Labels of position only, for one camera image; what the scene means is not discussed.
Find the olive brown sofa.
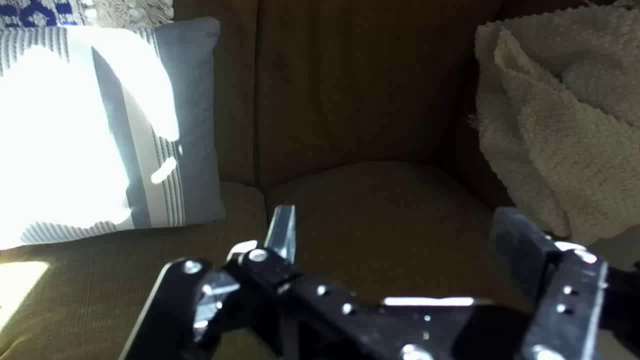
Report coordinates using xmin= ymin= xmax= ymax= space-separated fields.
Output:
xmin=0 ymin=0 xmax=640 ymax=360

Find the cream knitted blanket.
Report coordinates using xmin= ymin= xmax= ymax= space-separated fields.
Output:
xmin=469 ymin=5 xmax=640 ymax=245

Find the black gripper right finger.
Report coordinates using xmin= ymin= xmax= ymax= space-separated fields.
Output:
xmin=488 ymin=206 xmax=610 ymax=360

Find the grey white striped pillow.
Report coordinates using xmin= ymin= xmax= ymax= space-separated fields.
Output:
xmin=0 ymin=16 xmax=227 ymax=251

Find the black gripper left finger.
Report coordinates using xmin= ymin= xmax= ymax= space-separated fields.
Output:
xmin=122 ymin=201 xmax=316 ymax=360

